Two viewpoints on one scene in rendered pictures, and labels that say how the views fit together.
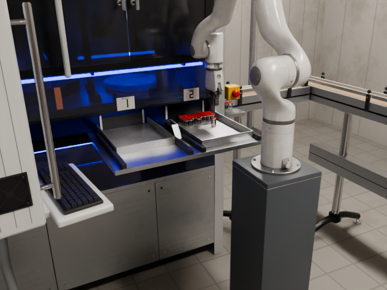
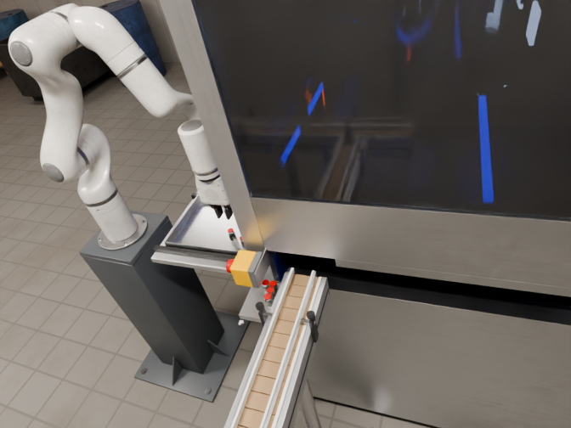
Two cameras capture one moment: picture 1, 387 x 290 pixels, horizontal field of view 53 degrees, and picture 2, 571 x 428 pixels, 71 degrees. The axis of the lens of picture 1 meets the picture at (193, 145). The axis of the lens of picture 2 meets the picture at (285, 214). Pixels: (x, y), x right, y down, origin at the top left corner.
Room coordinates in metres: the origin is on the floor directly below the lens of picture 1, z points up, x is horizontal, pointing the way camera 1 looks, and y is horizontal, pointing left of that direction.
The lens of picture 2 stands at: (2.73, -0.55, 1.82)
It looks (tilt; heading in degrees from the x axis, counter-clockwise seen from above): 41 degrees down; 143
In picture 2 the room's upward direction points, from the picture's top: 13 degrees counter-clockwise
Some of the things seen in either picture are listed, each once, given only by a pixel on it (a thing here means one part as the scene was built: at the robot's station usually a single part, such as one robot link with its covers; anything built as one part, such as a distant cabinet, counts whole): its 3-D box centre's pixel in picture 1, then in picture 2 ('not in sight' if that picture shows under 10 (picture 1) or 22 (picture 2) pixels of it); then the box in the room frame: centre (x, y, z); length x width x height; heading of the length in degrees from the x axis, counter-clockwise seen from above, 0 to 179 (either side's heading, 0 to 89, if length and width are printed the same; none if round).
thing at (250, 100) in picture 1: (258, 93); (266, 393); (2.30, -0.40, 0.92); 0.69 x 0.15 x 0.16; 116
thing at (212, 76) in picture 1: (213, 78); (213, 185); (1.81, -0.10, 1.12); 0.10 x 0.07 x 0.11; 26
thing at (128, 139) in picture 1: (133, 133); not in sight; (1.68, 0.27, 0.90); 0.34 x 0.26 x 0.04; 26
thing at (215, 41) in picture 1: (212, 46); (200, 144); (1.81, -0.10, 1.26); 0.09 x 0.08 x 0.13; 118
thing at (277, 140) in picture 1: (277, 142); (112, 215); (1.40, -0.32, 0.95); 0.19 x 0.19 x 0.18
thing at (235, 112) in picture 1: (228, 111); (269, 301); (2.09, -0.20, 0.87); 0.14 x 0.13 x 0.02; 26
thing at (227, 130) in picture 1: (209, 128); (224, 224); (1.74, -0.08, 0.90); 0.34 x 0.26 x 0.04; 26
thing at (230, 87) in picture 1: (231, 91); (248, 268); (2.05, -0.21, 1.00); 0.08 x 0.07 x 0.07; 26
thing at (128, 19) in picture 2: not in sight; (130, 43); (-2.36, 1.57, 0.44); 0.60 x 0.59 x 0.89; 114
